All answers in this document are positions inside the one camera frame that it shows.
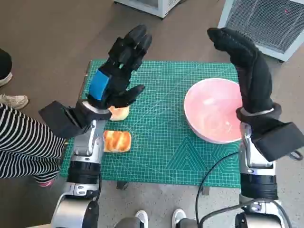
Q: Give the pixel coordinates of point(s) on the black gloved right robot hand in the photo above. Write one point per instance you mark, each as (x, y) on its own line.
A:
(254, 71)

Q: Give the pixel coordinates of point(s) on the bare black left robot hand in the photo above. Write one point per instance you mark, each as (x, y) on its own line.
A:
(118, 78)

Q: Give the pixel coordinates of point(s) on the round toy bread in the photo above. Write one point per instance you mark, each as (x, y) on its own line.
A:
(121, 115)

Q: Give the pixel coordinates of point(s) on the pink bowl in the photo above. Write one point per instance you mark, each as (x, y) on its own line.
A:
(209, 111)

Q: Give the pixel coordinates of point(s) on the rectangular toy bread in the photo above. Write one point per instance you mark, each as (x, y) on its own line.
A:
(117, 141)

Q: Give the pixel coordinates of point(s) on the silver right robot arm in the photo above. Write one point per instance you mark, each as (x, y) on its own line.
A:
(251, 161)

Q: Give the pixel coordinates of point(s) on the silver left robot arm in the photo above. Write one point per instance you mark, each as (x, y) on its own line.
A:
(85, 147)

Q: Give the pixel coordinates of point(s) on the white cabinet with mesh panel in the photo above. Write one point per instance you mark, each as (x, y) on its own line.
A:
(268, 21)

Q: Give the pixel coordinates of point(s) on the green cutting mat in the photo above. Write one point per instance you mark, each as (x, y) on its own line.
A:
(161, 118)

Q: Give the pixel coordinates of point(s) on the white cabinet with vents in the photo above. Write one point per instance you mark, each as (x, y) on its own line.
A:
(152, 7)

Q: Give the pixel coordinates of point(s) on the person's beige shoe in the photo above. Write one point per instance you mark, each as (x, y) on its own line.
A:
(14, 101)

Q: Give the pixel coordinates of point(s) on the person's white shoe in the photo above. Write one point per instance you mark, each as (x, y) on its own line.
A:
(6, 80)

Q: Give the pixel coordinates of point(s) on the person's leg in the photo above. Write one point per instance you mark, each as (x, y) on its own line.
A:
(4, 61)

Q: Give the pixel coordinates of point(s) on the person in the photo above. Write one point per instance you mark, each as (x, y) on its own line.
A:
(23, 147)

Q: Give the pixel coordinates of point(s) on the person's pink shoe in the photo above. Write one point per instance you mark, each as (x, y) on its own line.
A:
(46, 183)

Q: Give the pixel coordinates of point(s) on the white sneaker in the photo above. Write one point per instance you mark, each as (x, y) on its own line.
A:
(141, 217)
(178, 217)

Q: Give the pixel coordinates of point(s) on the dark grey leg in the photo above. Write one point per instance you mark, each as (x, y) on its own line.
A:
(187, 223)

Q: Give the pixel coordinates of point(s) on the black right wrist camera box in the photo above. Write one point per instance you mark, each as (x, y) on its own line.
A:
(280, 140)

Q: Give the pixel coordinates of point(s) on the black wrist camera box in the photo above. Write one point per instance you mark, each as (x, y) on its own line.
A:
(280, 140)
(57, 121)

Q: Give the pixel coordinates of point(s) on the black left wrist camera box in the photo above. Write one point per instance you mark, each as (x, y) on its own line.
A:
(57, 121)

